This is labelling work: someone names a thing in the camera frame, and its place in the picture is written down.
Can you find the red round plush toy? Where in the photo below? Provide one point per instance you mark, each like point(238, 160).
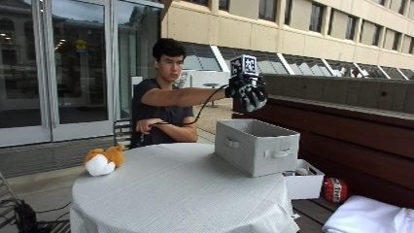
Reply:
point(334, 190)

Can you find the beige round item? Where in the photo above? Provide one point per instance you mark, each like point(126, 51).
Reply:
point(301, 171)

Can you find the black bag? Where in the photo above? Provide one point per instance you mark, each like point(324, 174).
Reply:
point(24, 216)

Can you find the small round pedestal table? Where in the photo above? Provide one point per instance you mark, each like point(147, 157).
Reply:
point(210, 86)

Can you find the glass door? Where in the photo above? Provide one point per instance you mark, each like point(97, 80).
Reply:
point(80, 64)

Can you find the orange and white plush toy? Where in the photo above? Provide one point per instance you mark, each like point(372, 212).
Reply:
point(102, 160)

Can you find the white plastic bin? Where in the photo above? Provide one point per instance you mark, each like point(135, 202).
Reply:
point(303, 184)

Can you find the grey fabric storage box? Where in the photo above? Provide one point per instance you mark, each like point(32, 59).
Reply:
point(254, 145)

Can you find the white cube with black markers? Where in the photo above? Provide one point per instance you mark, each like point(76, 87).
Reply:
point(243, 65)

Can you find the black metal slatted chair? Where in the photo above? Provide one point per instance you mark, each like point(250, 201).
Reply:
point(10, 207)

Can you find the white cloth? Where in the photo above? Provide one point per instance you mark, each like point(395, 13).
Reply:
point(370, 216)

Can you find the dark wooden bench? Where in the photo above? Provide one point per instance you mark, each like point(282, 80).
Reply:
point(358, 145)

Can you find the the person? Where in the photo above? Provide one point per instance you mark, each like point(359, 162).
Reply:
point(161, 111)

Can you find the white tablecloth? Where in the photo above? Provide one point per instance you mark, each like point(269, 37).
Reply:
point(181, 191)

